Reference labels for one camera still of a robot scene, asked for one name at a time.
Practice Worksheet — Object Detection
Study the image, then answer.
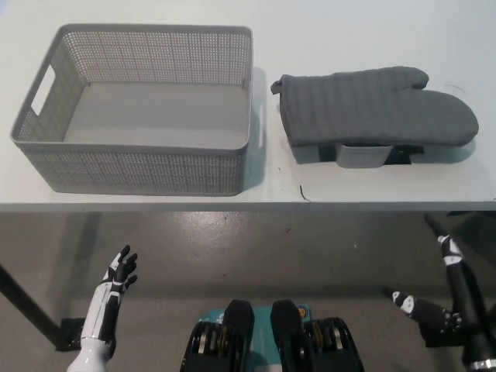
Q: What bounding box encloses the large grey perforated basket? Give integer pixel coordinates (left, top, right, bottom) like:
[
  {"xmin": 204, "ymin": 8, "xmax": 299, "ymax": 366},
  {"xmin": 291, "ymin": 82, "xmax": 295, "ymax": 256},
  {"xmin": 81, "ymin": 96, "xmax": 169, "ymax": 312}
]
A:
[{"xmin": 10, "ymin": 23, "xmax": 268, "ymax": 197}]

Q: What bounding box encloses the black table leg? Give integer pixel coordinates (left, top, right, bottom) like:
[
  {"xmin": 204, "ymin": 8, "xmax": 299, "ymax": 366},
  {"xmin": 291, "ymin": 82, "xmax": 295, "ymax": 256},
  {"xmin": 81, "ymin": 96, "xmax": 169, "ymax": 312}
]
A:
[{"xmin": 0, "ymin": 263, "xmax": 66, "ymax": 348}]

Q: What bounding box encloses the grey quilted oven glove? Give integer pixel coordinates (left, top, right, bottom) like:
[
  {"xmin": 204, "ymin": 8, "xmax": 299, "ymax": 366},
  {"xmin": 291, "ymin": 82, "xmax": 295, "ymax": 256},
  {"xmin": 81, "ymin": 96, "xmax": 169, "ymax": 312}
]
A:
[{"xmin": 270, "ymin": 66, "xmax": 480, "ymax": 149}]

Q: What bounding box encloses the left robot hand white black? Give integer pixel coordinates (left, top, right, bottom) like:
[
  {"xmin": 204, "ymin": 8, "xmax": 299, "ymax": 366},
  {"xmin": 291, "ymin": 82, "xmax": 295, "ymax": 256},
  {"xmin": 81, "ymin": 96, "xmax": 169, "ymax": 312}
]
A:
[{"xmin": 80, "ymin": 244, "xmax": 140, "ymax": 345}]

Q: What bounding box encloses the small grey perforated container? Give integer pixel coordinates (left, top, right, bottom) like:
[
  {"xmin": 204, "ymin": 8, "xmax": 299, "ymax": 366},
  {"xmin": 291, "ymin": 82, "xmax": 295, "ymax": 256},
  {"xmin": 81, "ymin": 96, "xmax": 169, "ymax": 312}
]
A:
[{"xmin": 288, "ymin": 137, "xmax": 425, "ymax": 170}]

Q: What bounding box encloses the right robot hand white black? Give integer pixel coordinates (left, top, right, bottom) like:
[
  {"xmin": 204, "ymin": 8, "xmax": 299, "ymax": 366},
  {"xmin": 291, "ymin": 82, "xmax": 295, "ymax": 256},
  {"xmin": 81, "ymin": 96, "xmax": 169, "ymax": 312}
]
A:
[{"xmin": 382, "ymin": 214, "xmax": 496, "ymax": 367}]

